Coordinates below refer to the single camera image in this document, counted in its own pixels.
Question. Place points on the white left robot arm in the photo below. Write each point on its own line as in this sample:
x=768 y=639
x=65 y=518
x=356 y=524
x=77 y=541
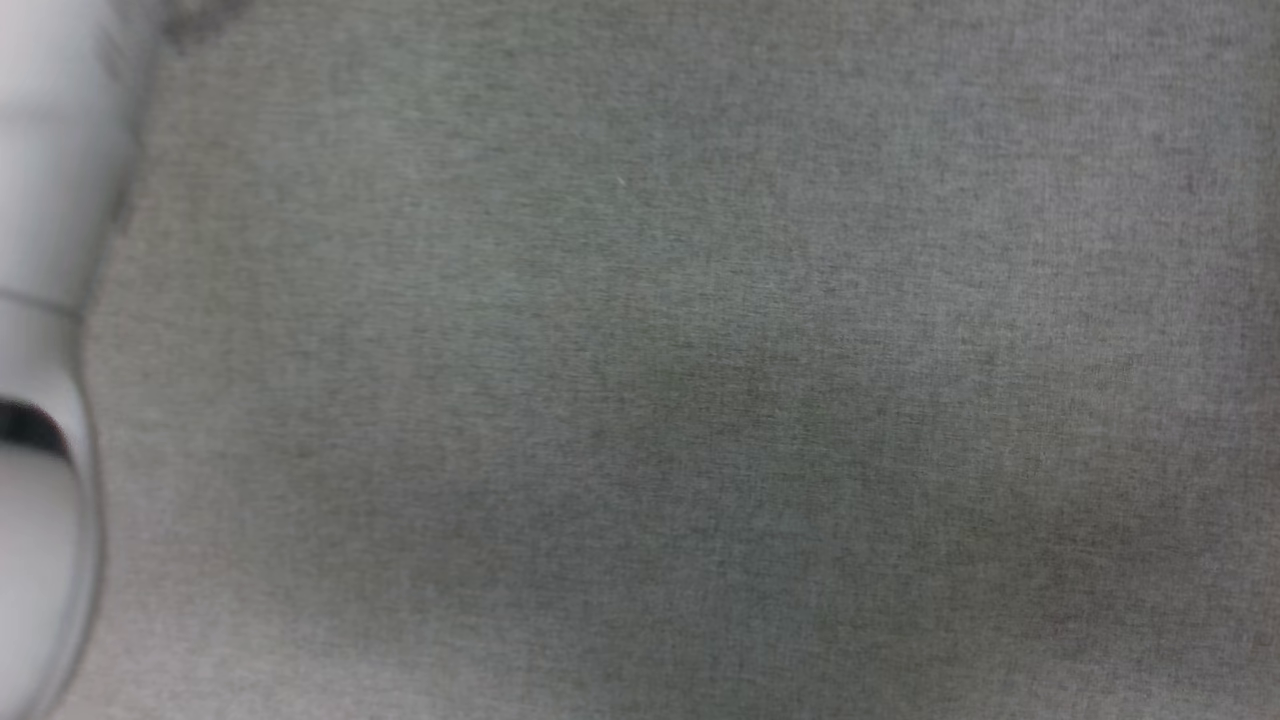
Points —
x=40 y=200

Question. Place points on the grey fabric sofa seat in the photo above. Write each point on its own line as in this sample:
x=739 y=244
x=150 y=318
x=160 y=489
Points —
x=700 y=380

